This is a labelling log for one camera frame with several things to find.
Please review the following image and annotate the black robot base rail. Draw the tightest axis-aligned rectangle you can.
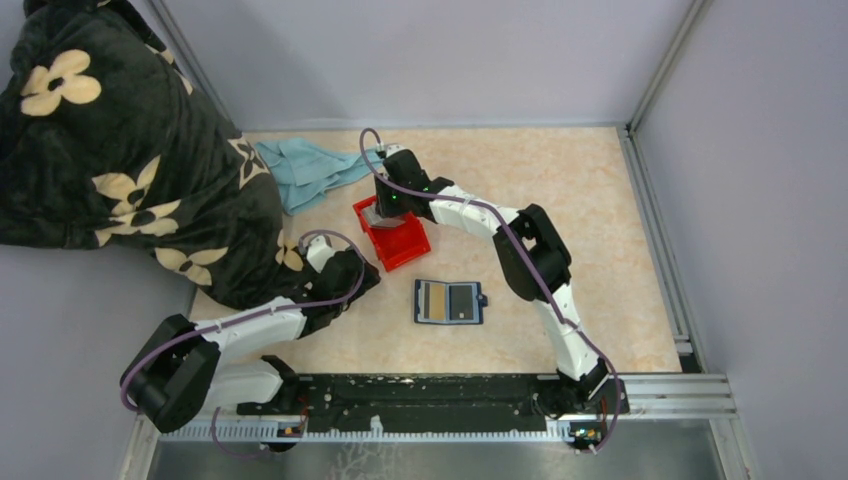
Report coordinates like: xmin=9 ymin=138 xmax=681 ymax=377
xmin=236 ymin=368 xmax=630 ymax=452

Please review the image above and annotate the black floral fleece blanket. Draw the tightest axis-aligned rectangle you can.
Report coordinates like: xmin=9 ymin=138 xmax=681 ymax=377
xmin=1 ymin=1 xmax=309 ymax=310

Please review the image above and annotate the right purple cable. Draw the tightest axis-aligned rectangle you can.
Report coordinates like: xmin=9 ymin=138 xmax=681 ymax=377
xmin=358 ymin=127 xmax=627 ymax=455

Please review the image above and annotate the purple cable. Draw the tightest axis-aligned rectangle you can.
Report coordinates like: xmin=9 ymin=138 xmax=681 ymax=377
xmin=358 ymin=127 xmax=627 ymax=455
xmin=119 ymin=229 xmax=367 ymax=460

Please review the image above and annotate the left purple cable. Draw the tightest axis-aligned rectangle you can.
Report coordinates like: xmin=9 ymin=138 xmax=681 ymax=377
xmin=119 ymin=229 xmax=367 ymax=460

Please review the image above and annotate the aluminium frame post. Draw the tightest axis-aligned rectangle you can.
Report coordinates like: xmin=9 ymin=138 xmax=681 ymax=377
xmin=147 ymin=0 xmax=239 ymax=127
xmin=627 ymin=0 xmax=713 ymax=137

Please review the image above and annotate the cards stack in bin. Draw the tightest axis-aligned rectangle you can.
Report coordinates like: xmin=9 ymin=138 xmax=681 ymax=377
xmin=363 ymin=210 xmax=405 ymax=229

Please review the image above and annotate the light blue cloth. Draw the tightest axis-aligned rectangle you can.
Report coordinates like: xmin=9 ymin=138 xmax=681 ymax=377
xmin=254 ymin=137 xmax=372 ymax=216

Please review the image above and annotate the red plastic bin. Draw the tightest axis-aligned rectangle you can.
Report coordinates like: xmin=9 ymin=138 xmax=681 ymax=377
xmin=352 ymin=196 xmax=431 ymax=272

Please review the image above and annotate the aluminium frame post right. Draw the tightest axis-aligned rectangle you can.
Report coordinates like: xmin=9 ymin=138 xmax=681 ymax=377
xmin=627 ymin=0 xmax=713 ymax=137

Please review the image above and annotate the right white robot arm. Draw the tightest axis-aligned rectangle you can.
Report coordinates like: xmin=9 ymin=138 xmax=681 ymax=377
xmin=375 ymin=144 xmax=610 ymax=412

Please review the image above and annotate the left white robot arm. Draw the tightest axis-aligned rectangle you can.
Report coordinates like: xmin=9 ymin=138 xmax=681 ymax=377
xmin=120 ymin=248 xmax=380 ymax=433

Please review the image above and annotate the gold credit card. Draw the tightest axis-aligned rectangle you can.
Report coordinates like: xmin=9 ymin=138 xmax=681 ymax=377
xmin=423 ymin=282 xmax=447 ymax=322

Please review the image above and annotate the aluminium frame post left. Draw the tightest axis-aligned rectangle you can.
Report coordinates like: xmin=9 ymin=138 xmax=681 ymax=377
xmin=147 ymin=0 xmax=239 ymax=127

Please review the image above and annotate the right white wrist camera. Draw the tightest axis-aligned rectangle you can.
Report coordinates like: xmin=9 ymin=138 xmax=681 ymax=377
xmin=376 ymin=143 xmax=406 ymax=159

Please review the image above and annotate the navy leather card holder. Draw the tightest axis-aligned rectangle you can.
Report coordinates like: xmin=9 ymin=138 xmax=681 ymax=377
xmin=412 ymin=279 xmax=489 ymax=326

